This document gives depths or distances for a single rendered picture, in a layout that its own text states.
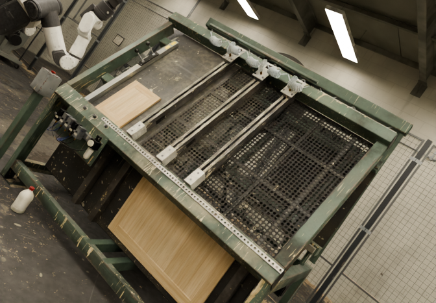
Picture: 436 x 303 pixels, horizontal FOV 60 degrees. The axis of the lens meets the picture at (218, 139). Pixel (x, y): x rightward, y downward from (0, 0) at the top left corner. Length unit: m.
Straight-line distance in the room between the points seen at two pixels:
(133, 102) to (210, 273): 1.38
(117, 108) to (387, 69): 5.77
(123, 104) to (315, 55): 5.76
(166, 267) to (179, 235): 0.23
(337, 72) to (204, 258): 5.95
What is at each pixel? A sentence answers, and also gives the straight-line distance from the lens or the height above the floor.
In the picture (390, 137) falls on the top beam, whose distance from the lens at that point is 2.71.
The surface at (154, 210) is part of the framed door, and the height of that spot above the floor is 0.58.
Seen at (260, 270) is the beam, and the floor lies 0.82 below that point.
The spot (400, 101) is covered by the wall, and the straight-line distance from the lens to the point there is 7.45.
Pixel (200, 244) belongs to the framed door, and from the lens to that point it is 2.52.
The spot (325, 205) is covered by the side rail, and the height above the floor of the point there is 1.30.
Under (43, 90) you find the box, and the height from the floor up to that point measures 0.79.
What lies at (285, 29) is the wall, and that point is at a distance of 8.74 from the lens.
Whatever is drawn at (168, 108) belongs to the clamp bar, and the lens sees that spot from 2.79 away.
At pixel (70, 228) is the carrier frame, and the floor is 0.15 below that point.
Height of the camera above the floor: 1.32
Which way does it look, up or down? 2 degrees down
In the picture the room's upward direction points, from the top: 35 degrees clockwise
